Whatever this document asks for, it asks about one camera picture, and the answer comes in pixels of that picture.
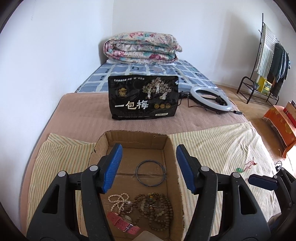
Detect white pearl necklace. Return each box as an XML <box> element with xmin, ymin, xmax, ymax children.
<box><xmin>108</xmin><ymin>192</ymin><xmax>134</xmax><ymax>215</ymax></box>

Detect red strap watch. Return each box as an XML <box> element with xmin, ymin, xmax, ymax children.
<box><xmin>107</xmin><ymin>212</ymin><xmax>140</xmax><ymax>235</ymax></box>

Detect brown wooden bead necklace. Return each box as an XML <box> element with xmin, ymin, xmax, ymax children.
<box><xmin>132</xmin><ymin>192</ymin><xmax>174</xmax><ymax>232</ymax></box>

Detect dark blue bangle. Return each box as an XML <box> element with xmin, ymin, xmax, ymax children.
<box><xmin>135</xmin><ymin>159</ymin><xmax>167</xmax><ymax>187</ymax></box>

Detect striped yellow blanket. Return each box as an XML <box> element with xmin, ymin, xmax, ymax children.
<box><xmin>22</xmin><ymin>122</ymin><xmax>275</xmax><ymax>240</ymax></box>

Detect orange cloth covered box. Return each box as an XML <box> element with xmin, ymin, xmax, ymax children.
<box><xmin>263</xmin><ymin>105</ymin><xmax>295</xmax><ymax>159</ymax></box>

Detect red and beige books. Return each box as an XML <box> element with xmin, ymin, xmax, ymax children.
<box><xmin>284</xmin><ymin>100</ymin><xmax>296</xmax><ymax>126</ymax></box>

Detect cardboard box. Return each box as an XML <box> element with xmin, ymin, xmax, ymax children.
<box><xmin>90</xmin><ymin>131</ymin><xmax>184</xmax><ymax>240</ymax></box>

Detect yellow box on rack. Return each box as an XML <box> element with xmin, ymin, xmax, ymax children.
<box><xmin>256</xmin><ymin>75</ymin><xmax>272</xmax><ymax>95</ymax></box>

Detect dark hanging clothes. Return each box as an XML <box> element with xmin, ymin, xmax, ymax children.
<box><xmin>270</xmin><ymin>42</ymin><xmax>290</xmax><ymax>98</ymax></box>

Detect brown bed cover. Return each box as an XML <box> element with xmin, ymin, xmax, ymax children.
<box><xmin>19</xmin><ymin>91</ymin><xmax>248</xmax><ymax>209</ymax></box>

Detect black clothes rack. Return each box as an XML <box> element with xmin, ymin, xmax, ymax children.
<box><xmin>236</xmin><ymin>22</ymin><xmax>290</xmax><ymax>106</ymax></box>

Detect striped hanging towel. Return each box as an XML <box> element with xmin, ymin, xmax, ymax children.
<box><xmin>255</xmin><ymin>24</ymin><xmax>277</xmax><ymax>78</ymax></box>

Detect blue checkered bed sheet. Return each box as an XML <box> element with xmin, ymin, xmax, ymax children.
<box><xmin>76</xmin><ymin>60</ymin><xmax>218</xmax><ymax>93</ymax></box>

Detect black snack bag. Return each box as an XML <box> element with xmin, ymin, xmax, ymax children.
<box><xmin>108</xmin><ymin>75</ymin><xmax>179</xmax><ymax>120</ymax></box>

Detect folded floral quilt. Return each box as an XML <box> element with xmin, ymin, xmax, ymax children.
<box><xmin>103</xmin><ymin>31</ymin><xmax>183</xmax><ymax>64</ymax></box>

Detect green jade pendant red cord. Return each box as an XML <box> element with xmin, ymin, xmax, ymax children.
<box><xmin>235</xmin><ymin>157</ymin><xmax>258</xmax><ymax>173</ymax></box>

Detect white ring light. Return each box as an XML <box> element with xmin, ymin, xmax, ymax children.
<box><xmin>189</xmin><ymin>86</ymin><xmax>233</xmax><ymax>114</ymax></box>

